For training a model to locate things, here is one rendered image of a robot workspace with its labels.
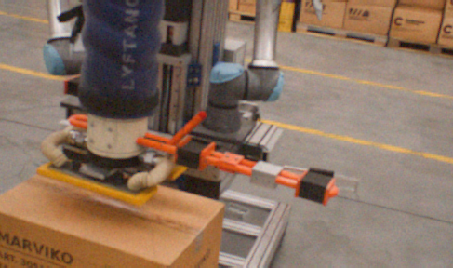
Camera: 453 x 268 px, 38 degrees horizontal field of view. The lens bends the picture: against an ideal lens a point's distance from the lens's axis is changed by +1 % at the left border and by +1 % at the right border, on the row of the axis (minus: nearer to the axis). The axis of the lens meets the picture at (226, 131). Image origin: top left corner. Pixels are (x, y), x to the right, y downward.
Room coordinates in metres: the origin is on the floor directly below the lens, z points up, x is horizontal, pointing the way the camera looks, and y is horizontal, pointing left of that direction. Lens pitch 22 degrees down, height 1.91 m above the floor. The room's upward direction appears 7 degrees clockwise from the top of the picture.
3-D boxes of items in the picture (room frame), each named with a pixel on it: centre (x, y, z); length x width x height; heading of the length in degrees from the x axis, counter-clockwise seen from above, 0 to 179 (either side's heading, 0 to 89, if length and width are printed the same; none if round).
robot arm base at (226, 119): (2.25, 0.02, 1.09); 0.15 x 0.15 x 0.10
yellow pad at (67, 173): (1.64, 0.35, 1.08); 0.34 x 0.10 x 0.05; 70
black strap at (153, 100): (1.73, 0.31, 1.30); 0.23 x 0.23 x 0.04
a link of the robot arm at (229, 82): (2.25, 0.02, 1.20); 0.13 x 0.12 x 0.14; 102
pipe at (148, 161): (1.73, 0.31, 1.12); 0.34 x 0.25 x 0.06; 70
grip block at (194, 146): (1.64, 0.08, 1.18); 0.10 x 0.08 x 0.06; 160
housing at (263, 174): (1.57, -0.12, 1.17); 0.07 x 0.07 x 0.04; 70
